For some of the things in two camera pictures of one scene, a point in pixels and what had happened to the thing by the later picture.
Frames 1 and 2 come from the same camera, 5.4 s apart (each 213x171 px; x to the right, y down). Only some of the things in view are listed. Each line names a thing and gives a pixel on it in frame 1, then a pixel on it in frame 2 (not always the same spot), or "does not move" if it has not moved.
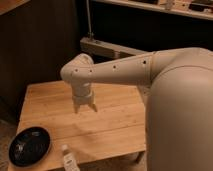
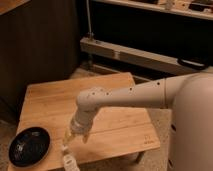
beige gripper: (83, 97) to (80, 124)
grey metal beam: (107, 49) does not move
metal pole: (90, 33) does not move
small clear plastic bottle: (69, 159) does not move
